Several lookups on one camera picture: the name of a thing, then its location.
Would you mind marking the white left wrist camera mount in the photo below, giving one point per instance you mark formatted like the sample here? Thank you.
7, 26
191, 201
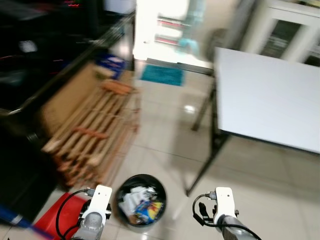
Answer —
101, 197

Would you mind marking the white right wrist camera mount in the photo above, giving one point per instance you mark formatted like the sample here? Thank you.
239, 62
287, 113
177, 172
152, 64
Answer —
224, 200

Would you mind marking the blue cardboard box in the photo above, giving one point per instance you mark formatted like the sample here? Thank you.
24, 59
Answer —
111, 65

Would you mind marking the black round rubbish bin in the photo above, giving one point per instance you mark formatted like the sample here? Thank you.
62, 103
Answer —
152, 184

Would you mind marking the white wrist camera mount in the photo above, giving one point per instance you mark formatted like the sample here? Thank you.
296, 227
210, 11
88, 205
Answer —
101, 197
224, 200

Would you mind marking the red plastic dustpan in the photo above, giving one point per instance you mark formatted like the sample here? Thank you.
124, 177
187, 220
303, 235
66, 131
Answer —
67, 210

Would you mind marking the teal door mat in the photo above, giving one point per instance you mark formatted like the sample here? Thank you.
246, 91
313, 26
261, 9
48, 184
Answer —
162, 75

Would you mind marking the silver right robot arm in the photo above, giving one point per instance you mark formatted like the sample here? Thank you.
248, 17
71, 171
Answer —
232, 229

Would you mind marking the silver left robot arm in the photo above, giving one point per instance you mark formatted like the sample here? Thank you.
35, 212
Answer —
90, 227

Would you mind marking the black desk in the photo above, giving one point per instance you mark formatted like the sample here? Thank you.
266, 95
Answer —
40, 45

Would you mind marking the white cabinet with glass doors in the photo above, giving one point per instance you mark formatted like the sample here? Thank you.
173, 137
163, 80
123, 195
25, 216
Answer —
280, 30

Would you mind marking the crumpled white paper trash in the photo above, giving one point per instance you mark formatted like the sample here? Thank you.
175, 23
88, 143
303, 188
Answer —
131, 202

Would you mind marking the folding wooden rack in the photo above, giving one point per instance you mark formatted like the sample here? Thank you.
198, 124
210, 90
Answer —
90, 132

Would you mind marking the brown cardboard sheet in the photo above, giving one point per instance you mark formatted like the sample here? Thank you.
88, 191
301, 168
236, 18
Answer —
70, 100

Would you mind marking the blue yellow snack bag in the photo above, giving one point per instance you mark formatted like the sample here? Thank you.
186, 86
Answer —
151, 210

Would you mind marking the white table with black legs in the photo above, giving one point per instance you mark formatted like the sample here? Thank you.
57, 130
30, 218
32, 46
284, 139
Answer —
270, 95

